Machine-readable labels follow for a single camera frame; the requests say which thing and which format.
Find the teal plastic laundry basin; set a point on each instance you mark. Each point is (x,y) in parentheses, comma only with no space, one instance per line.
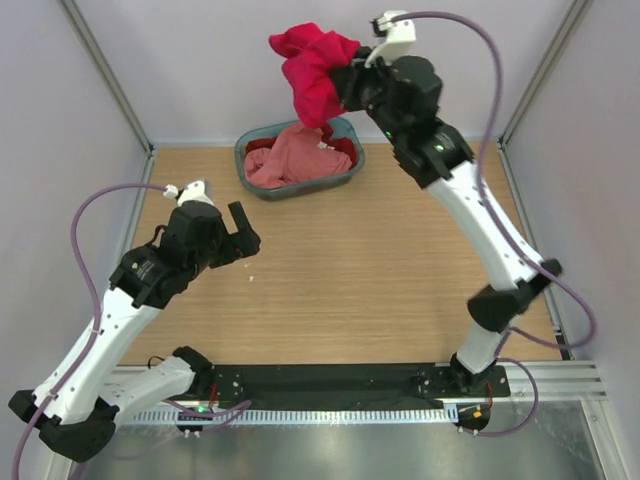
(341,129)

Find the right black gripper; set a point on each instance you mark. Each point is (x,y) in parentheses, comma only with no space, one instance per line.
(352,74)

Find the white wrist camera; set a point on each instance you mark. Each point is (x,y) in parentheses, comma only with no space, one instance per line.
(395,37)
(199,190)

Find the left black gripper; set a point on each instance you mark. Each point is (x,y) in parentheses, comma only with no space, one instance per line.
(236,245)

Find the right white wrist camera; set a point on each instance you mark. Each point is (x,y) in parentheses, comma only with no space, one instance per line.
(395,37)

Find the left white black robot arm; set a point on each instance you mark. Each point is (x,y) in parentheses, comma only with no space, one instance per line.
(74,410)

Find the right aluminium frame post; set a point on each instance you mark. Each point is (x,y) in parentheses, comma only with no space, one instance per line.
(560,40)

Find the aluminium frame post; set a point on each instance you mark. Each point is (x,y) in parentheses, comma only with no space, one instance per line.
(103,67)
(560,40)

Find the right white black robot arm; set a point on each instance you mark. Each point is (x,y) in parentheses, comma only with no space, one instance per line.
(402,98)

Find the magenta red t shirt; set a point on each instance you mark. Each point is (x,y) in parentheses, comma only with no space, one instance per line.
(310,54)

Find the left aluminium frame post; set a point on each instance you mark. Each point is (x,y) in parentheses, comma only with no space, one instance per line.
(103,67)

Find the salmon pink t shirt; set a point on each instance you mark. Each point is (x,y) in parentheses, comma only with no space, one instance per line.
(281,167)

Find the perforated metal cable tray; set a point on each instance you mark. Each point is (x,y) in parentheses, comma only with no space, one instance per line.
(167,415)

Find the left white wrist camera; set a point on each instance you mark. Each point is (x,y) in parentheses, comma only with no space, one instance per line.
(199,190)

